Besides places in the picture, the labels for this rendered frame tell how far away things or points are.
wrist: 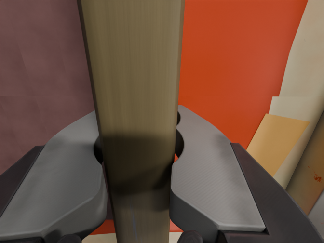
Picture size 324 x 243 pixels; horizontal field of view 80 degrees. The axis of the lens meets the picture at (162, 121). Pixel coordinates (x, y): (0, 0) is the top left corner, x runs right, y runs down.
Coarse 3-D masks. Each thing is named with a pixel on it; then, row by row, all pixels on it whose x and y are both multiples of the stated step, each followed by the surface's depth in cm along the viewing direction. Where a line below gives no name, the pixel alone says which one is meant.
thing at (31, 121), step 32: (0, 96) 16; (32, 96) 16; (64, 96) 17; (192, 96) 17; (224, 96) 17; (256, 96) 17; (320, 96) 18; (0, 128) 18; (32, 128) 18; (224, 128) 19; (256, 128) 19; (0, 160) 20
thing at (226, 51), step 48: (0, 0) 13; (48, 0) 13; (192, 0) 14; (240, 0) 14; (288, 0) 14; (0, 48) 14; (48, 48) 15; (192, 48) 15; (240, 48) 15; (288, 48) 15
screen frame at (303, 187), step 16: (320, 128) 19; (320, 144) 19; (304, 160) 21; (320, 160) 19; (304, 176) 21; (320, 176) 19; (288, 192) 23; (304, 192) 21; (320, 192) 19; (304, 208) 21; (320, 208) 20; (320, 224) 21
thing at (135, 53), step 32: (96, 0) 5; (128, 0) 5; (160, 0) 5; (96, 32) 5; (128, 32) 5; (160, 32) 5; (96, 64) 6; (128, 64) 6; (160, 64) 6; (96, 96) 6; (128, 96) 6; (160, 96) 6; (128, 128) 7; (160, 128) 7; (128, 160) 7; (160, 160) 8; (128, 192) 8; (160, 192) 9; (128, 224) 9; (160, 224) 10
